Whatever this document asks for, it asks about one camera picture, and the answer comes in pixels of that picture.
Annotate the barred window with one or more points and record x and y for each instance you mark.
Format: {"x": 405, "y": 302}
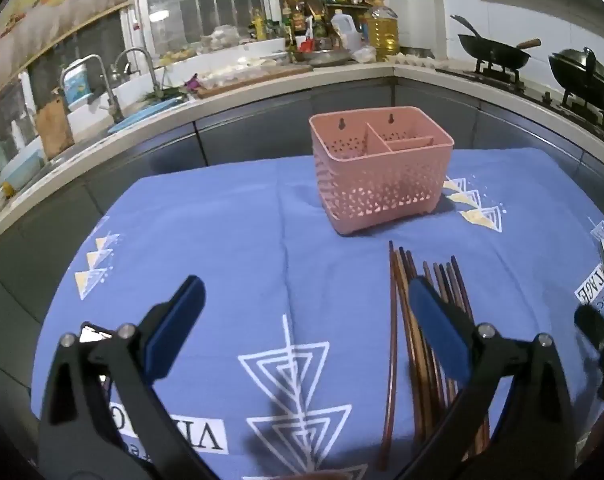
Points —
{"x": 202, "y": 0}

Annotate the metal ladle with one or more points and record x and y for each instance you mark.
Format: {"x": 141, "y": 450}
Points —
{"x": 464, "y": 24}

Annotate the white blue water filter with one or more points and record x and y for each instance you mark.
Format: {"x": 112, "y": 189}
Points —
{"x": 77, "y": 85}

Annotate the gas stove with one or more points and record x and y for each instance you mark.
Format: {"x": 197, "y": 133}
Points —
{"x": 496, "y": 76}

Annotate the clear plastic bag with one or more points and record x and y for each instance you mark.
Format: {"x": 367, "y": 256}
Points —
{"x": 362, "y": 54}

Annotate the fruit print wall poster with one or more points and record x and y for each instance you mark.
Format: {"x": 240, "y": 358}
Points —
{"x": 47, "y": 15}

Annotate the chrome faucet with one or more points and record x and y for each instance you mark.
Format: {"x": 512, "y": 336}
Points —
{"x": 154, "y": 82}
{"x": 114, "y": 110}

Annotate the light blue plastic tub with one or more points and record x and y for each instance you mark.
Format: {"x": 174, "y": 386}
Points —
{"x": 24, "y": 170}

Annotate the black wok with lid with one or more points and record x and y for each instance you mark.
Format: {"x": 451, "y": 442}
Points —
{"x": 581, "y": 77}

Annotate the egg tray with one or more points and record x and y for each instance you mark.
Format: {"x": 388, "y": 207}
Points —
{"x": 416, "y": 60}

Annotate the wooden board with food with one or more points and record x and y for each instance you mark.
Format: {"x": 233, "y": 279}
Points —
{"x": 262, "y": 77}

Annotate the blue plastic tray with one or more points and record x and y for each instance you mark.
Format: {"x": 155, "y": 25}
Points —
{"x": 142, "y": 115}

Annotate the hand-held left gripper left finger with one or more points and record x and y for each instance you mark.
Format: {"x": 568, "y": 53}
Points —
{"x": 177, "y": 330}

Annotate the pink perforated plastic basket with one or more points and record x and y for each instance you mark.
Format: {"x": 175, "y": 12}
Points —
{"x": 381, "y": 185}

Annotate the kitchen counter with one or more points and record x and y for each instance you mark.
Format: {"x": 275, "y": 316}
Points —
{"x": 257, "y": 130}

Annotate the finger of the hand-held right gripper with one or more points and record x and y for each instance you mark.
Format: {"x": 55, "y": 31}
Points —
{"x": 596, "y": 330}

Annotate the blue printed tablecloth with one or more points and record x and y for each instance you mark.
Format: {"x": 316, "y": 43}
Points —
{"x": 257, "y": 260}

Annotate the metal bowl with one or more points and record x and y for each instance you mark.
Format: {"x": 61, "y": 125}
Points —
{"x": 327, "y": 57}

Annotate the row of condiment bottles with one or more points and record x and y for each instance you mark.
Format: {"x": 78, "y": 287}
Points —
{"x": 297, "y": 20}

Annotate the wooden cutting board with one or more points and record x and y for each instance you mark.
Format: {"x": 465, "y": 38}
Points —
{"x": 54, "y": 130}

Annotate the bundle of wooden chopsticks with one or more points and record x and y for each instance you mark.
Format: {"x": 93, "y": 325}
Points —
{"x": 419, "y": 360}

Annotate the white bottle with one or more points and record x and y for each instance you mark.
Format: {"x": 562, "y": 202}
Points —
{"x": 17, "y": 135}

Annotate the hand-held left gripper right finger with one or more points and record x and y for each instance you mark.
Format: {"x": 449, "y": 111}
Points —
{"x": 441, "y": 330}

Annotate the white plastic jug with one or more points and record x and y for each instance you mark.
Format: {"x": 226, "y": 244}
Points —
{"x": 347, "y": 32}

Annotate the large cooking oil bottle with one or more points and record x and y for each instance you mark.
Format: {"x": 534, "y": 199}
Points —
{"x": 381, "y": 35}

